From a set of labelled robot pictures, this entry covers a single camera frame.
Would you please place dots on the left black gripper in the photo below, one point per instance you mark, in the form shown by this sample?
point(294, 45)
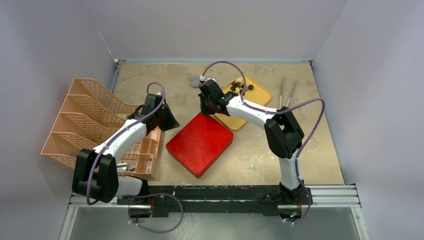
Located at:
point(172, 122)

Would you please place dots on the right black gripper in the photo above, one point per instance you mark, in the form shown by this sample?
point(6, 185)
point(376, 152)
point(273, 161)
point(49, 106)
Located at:
point(205, 105)

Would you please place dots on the red box lid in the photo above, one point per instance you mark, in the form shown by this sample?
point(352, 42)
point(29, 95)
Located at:
point(199, 144)

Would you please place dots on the metal serving tongs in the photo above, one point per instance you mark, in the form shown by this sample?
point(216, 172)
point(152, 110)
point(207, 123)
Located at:
point(287, 88)

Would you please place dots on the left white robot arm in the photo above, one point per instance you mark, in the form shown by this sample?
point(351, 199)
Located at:
point(95, 174)

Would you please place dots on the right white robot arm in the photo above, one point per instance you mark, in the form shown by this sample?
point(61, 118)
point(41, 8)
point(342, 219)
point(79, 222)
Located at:
point(283, 133)

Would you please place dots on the small clear plastic jar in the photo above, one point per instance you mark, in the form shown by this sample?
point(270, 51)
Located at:
point(194, 81)

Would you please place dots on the yellow plastic tray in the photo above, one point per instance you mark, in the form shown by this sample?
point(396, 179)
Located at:
point(258, 95)

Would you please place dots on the pink plastic file rack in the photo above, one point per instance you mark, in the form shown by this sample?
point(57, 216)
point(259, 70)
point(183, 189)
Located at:
point(89, 115)

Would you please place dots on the black metal base rail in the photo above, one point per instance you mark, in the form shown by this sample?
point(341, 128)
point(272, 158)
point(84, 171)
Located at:
point(268, 200)

